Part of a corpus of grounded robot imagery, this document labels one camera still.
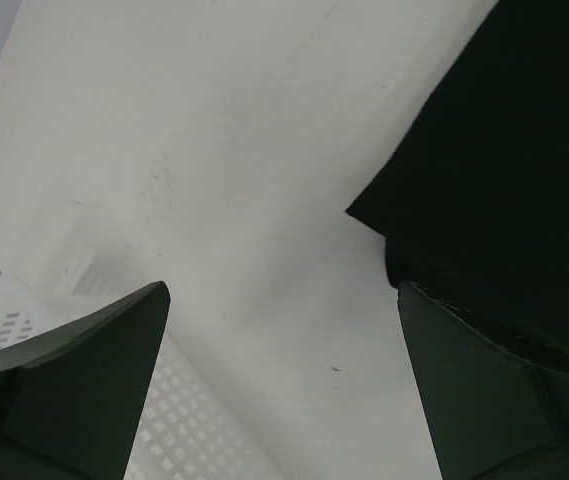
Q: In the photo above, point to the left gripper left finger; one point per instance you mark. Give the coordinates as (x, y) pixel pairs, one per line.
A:
(71, 398)

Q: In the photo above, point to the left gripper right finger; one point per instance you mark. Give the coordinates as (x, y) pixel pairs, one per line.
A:
(489, 415)

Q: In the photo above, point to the black graphic t-shirt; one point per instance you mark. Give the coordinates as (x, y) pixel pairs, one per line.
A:
(474, 202)

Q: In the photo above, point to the white plastic basket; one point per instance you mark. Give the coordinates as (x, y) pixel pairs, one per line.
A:
(184, 431)

